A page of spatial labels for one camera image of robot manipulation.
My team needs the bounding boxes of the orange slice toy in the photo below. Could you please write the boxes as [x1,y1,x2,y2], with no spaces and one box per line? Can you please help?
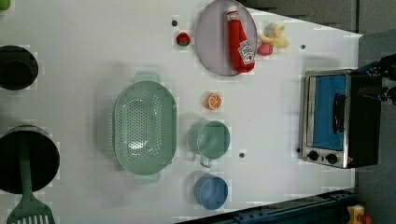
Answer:
[206,93,222,110]

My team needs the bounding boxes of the red ketchup bottle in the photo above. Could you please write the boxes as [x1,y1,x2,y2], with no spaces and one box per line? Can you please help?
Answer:
[226,6,255,73]

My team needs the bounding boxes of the yellow and red toy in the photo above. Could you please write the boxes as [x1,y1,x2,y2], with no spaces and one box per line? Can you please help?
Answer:
[347,204,373,224]

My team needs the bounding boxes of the black and steel toaster oven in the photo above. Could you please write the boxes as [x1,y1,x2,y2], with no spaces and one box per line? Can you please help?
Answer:
[301,69,382,169]

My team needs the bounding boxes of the green slotted spatula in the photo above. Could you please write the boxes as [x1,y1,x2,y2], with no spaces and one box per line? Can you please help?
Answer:
[7,139,55,224]

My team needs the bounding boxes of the yellow peeled banana toy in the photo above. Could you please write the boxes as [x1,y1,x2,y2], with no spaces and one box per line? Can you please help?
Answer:
[257,23,290,49]

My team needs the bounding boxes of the green perforated colander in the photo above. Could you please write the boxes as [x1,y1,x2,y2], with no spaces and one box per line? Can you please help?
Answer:
[113,72,177,185]

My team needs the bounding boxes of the blue oven door with handle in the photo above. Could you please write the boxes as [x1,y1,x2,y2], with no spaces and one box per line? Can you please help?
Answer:
[307,75,347,151]

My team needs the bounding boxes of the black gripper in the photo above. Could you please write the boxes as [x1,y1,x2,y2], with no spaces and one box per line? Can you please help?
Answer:
[358,54,396,104]

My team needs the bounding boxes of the grey round plate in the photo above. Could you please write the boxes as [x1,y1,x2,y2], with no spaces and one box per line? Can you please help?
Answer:
[195,0,257,76]

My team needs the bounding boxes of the pink strawberry toy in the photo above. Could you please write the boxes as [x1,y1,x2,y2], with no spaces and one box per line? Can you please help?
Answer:
[257,43,273,56]

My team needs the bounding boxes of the blue cup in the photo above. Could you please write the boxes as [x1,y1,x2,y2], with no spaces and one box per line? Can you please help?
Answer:
[194,174,228,210]

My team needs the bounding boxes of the small red strawberry toy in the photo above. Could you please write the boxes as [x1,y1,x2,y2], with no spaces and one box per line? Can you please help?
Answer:
[177,32,191,47]

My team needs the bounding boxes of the green mug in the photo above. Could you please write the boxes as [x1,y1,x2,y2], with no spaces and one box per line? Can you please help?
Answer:
[188,119,231,168]

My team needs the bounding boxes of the small black cylinder cup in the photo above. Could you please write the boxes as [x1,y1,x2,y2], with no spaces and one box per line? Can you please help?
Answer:
[0,45,38,91]

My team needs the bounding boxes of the bright green object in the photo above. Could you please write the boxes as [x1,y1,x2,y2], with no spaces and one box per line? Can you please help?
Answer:
[0,0,10,10]

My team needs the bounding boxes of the large black cylinder holder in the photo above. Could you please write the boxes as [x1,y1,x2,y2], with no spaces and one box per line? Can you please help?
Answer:
[0,125,60,194]

